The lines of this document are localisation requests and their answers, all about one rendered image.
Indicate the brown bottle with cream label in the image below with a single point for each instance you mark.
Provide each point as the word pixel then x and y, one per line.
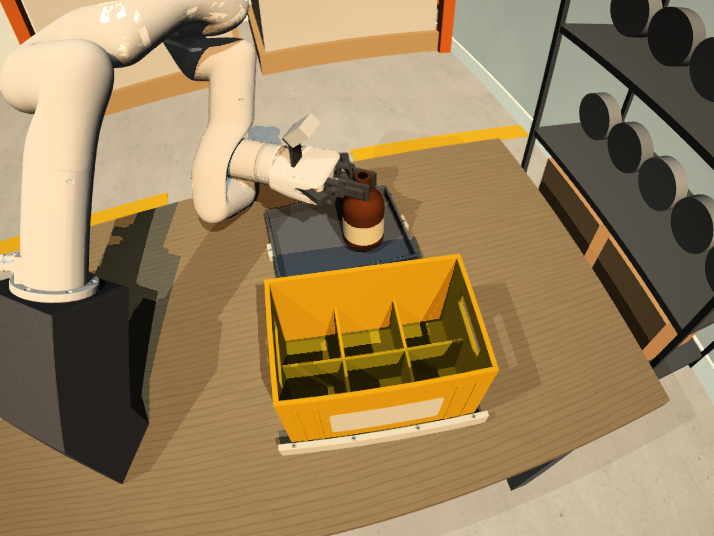
pixel 363 221

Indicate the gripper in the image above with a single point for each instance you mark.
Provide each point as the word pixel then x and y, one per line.
pixel 312 171

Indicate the orange divided crate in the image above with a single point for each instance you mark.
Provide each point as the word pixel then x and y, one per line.
pixel 428 293

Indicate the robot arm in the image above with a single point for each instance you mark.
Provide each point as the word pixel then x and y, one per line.
pixel 67 85

